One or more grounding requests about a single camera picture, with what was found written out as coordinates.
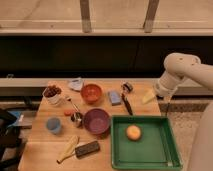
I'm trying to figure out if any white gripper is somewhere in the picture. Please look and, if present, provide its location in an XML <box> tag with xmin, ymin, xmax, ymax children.
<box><xmin>142</xmin><ymin>74</ymin><xmax>178</xmax><ymax>104</ymax></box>

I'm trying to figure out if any small metal cup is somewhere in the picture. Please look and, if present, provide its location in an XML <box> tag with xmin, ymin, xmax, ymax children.
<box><xmin>71</xmin><ymin>112</ymin><xmax>83</xmax><ymax>127</ymax></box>

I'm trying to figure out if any blue cup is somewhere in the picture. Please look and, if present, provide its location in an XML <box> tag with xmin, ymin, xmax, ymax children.
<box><xmin>46</xmin><ymin>117</ymin><xmax>61</xmax><ymax>135</ymax></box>

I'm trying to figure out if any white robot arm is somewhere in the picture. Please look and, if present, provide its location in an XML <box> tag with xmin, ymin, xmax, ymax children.
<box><xmin>142</xmin><ymin>53</ymin><xmax>213</xmax><ymax>171</ymax></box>

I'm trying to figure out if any blue sponge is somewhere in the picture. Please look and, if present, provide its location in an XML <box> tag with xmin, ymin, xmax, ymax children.
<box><xmin>108</xmin><ymin>91</ymin><xmax>121</xmax><ymax>106</ymax></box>

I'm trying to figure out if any orange round fruit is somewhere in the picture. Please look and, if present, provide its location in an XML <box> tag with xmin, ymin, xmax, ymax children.
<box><xmin>126</xmin><ymin>125</ymin><xmax>142</xmax><ymax>141</ymax></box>

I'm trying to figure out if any green plastic tray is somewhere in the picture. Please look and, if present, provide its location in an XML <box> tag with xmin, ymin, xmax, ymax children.
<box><xmin>111</xmin><ymin>116</ymin><xmax>183</xmax><ymax>171</ymax></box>

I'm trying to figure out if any purple bowl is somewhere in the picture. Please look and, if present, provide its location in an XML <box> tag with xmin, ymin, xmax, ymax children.
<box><xmin>83</xmin><ymin>108</ymin><xmax>110</xmax><ymax>135</ymax></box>

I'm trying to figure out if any orange bowl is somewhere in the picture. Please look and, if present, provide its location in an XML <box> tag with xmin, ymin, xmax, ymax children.
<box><xmin>80</xmin><ymin>84</ymin><xmax>102</xmax><ymax>104</ymax></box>

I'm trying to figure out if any white crumpled cloth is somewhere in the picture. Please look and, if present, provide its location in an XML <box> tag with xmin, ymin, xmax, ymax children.
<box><xmin>68</xmin><ymin>78</ymin><xmax>84</xmax><ymax>91</ymax></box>

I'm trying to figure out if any black sponge block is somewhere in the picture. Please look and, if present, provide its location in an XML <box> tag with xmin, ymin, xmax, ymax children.
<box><xmin>75</xmin><ymin>141</ymin><xmax>100</xmax><ymax>158</ymax></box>

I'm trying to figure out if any small red object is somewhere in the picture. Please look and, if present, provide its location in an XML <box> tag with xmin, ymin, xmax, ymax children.
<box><xmin>64</xmin><ymin>109</ymin><xmax>74</xmax><ymax>116</ymax></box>

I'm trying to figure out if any yellow banana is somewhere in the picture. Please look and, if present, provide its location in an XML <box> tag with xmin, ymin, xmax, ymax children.
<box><xmin>57</xmin><ymin>135</ymin><xmax>79</xmax><ymax>164</ymax></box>

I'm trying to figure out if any white cup with grapes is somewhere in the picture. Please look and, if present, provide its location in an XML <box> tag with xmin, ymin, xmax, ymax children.
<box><xmin>43</xmin><ymin>85</ymin><xmax>62</xmax><ymax>105</ymax></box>

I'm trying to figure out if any black chair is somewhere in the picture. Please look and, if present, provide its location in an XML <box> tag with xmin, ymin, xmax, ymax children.
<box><xmin>0</xmin><ymin>108</ymin><xmax>22</xmax><ymax>171</ymax></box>

